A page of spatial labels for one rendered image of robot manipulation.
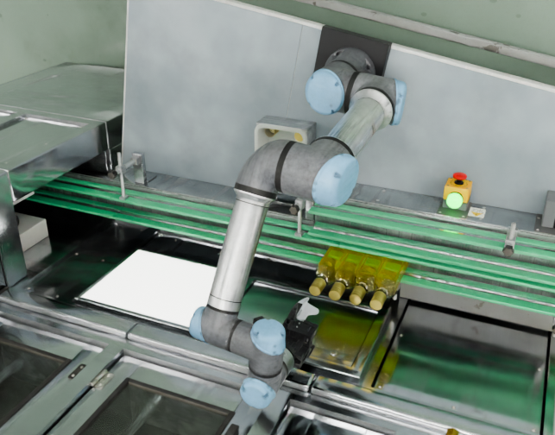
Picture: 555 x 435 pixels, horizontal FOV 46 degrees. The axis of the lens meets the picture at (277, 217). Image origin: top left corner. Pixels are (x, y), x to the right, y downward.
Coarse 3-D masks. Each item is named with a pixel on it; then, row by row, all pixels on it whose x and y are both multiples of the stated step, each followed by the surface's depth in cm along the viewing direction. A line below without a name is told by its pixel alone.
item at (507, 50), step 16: (304, 0) 244; (320, 0) 241; (368, 16) 237; (384, 16) 235; (432, 32) 230; (448, 32) 228; (480, 48) 227; (496, 48) 224; (512, 48) 223; (544, 64) 221
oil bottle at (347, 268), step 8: (344, 256) 190; (352, 256) 190; (360, 256) 190; (344, 264) 186; (352, 264) 186; (360, 264) 187; (336, 272) 184; (344, 272) 183; (352, 272) 183; (336, 280) 183; (352, 280) 182
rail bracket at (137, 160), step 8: (136, 152) 224; (120, 160) 213; (136, 160) 221; (144, 160) 224; (120, 168) 213; (136, 168) 225; (144, 168) 225; (112, 176) 211; (120, 176) 216; (136, 176) 226; (144, 176) 226; (152, 176) 231
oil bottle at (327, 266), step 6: (330, 252) 192; (336, 252) 192; (342, 252) 192; (324, 258) 189; (330, 258) 189; (336, 258) 189; (342, 258) 190; (318, 264) 186; (324, 264) 186; (330, 264) 186; (336, 264) 186; (318, 270) 185; (324, 270) 184; (330, 270) 184; (330, 276) 184; (330, 282) 185
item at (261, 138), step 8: (256, 128) 201; (264, 128) 205; (272, 128) 199; (280, 128) 198; (288, 128) 197; (256, 136) 203; (264, 136) 207; (280, 136) 208; (288, 136) 206; (304, 136) 196; (256, 144) 204
